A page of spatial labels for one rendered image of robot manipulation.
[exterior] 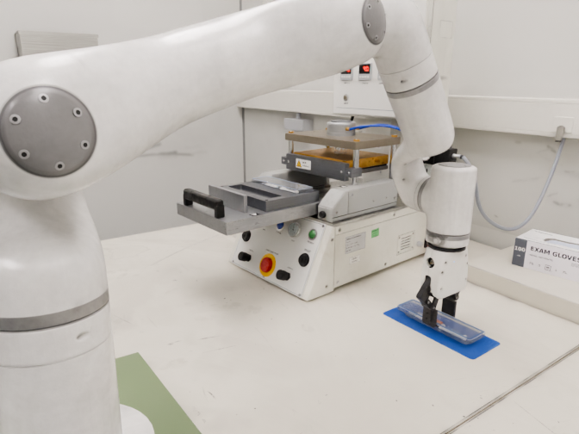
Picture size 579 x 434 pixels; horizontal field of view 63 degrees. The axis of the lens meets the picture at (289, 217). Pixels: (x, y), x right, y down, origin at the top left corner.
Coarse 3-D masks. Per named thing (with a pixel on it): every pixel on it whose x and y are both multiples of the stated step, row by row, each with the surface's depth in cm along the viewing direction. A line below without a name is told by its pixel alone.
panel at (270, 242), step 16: (288, 224) 121; (304, 224) 117; (320, 224) 113; (240, 240) 133; (256, 240) 128; (272, 240) 124; (288, 240) 120; (304, 240) 116; (320, 240) 112; (256, 256) 127; (272, 256) 122; (288, 256) 118; (256, 272) 125; (272, 272) 121; (304, 272) 113; (288, 288) 115; (304, 288) 112
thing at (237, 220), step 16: (224, 192) 109; (192, 208) 108; (208, 208) 108; (224, 208) 108; (240, 208) 105; (256, 208) 108; (288, 208) 108; (304, 208) 112; (208, 224) 104; (224, 224) 98; (240, 224) 100; (256, 224) 103; (272, 224) 106
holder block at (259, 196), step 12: (240, 192) 113; (252, 192) 118; (264, 192) 115; (276, 192) 113; (288, 192) 113; (312, 192) 114; (252, 204) 109; (264, 204) 105; (276, 204) 107; (288, 204) 109
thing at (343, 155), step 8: (296, 152) 133; (304, 152) 132; (312, 152) 132; (320, 152) 132; (328, 152) 132; (336, 152) 130; (344, 152) 130; (352, 152) 132; (360, 152) 132; (368, 152) 132; (376, 152) 132; (336, 160) 121; (344, 160) 119; (360, 160) 122; (368, 160) 124; (376, 160) 126; (384, 160) 129; (368, 168) 125; (376, 168) 127; (384, 168) 129
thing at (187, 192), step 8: (184, 192) 109; (192, 192) 107; (200, 192) 106; (184, 200) 110; (192, 200) 107; (200, 200) 104; (208, 200) 102; (216, 200) 100; (216, 208) 100; (216, 216) 100; (224, 216) 101
